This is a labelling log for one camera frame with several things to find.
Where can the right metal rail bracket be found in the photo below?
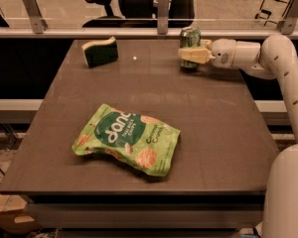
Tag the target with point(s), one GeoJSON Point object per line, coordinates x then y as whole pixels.
{"type": "Point", "coordinates": [288, 23]}

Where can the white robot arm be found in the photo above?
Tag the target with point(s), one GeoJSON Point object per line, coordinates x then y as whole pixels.
{"type": "Point", "coordinates": [275, 58]}

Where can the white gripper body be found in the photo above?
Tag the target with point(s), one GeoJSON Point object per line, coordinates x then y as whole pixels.
{"type": "Point", "coordinates": [223, 54]}

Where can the green chips bag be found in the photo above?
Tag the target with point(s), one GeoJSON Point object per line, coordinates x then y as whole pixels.
{"type": "Point", "coordinates": [142, 142]}

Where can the green soda can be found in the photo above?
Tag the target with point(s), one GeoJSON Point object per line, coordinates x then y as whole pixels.
{"type": "Point", "coordinates": [189, 38]}

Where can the wooden stool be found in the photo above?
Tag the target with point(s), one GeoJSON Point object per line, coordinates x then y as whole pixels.
{"type": "Point", "coordinates": [272, 11]}

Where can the left metal rail bracket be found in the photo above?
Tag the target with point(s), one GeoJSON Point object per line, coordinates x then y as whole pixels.
{"type": "Point", "coordinates": [38, 23]}

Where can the cardboard box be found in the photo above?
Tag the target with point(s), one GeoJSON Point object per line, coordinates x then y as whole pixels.
{"type": "Point", "coordinates": [13, 217]}

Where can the black office chair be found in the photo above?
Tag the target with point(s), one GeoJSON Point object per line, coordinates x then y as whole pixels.
{"type": "Point", "coordinates": [142, 14]}

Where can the green yellow sponge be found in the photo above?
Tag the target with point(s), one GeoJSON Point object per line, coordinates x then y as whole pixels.
{"type": "Point", "coordinates": [100, 52]}

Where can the metal rail bracket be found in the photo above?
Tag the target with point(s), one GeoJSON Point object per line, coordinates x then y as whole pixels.
{"type": "Point", "coordinates": [162, 17]}
{"type": "Point", "coordinates": [38, 23]}
{"type": "Point", "coordinates": [288, 23]}

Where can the middle metal rail bracket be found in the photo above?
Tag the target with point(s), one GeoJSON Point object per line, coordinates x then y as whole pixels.
{"type": "Point", "coordinates": [162, 17]}

